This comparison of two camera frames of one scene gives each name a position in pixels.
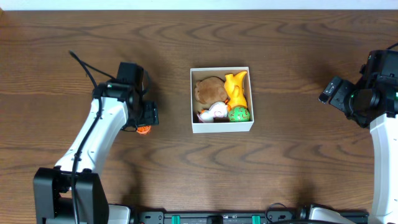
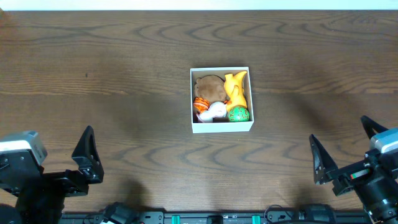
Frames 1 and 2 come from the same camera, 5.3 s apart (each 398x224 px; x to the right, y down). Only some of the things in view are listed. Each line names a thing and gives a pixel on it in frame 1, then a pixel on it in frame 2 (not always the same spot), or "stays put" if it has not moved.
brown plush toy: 210,90 stays put
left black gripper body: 149,113 → 58,180
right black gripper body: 342,98 → 356,176
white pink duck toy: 216,109 stays put
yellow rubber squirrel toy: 234,88 stays put
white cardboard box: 197,106 stays put
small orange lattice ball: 143,129 → 201,104
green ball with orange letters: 239,114 stays put
